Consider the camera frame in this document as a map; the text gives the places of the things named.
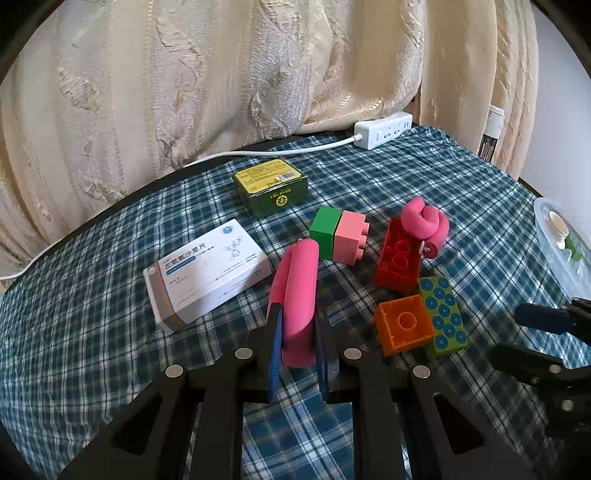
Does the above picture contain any small green plastic piece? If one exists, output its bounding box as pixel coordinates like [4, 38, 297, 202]
[564, 235, 586, 264]

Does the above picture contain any orange toy block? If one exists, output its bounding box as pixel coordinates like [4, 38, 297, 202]
[373, 295, 437, 356]

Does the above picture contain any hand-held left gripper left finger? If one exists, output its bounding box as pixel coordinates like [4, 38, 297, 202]
[58, 302, 289, 480]

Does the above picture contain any white power cable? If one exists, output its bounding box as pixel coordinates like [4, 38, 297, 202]
[0, 134, 358, 282]

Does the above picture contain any clear plastic bowl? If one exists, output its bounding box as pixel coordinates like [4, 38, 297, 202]
[533, 198, 591, 301]

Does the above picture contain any wide cream patterned curtain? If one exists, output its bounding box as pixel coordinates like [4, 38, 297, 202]
[0, 0, 426, 282]

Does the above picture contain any green and yellow box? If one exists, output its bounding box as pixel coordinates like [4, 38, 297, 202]
[232, 158, 309, 217]

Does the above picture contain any small white cup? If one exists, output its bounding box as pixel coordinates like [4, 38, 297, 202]
[545, 211, 570, 241]

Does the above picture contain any green blue-dotted toy block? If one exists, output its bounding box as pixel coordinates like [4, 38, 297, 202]
[418, 276, 468, 361]

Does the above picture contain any red toy block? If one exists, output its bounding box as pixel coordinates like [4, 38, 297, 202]
[373, 217, 423, 292]

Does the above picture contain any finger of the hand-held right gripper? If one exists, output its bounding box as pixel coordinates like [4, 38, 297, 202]
[514, 296, 591, 345]
[489, 344, 591, 393]

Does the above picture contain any white medicine box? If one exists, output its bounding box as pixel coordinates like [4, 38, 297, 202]
[142, 219, 272, 335]

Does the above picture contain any narrow cream patterned curtain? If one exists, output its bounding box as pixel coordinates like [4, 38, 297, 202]
[418, 0, 541, 178]

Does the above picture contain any pink toy block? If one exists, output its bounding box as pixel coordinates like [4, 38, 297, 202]
[333, 211, 370, 267]

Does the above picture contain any twisted pink foam curler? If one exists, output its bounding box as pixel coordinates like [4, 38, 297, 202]
[401, 197, 450, 259]

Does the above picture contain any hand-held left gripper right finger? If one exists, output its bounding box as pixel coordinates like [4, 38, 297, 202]
[314, 309, 532, 480]

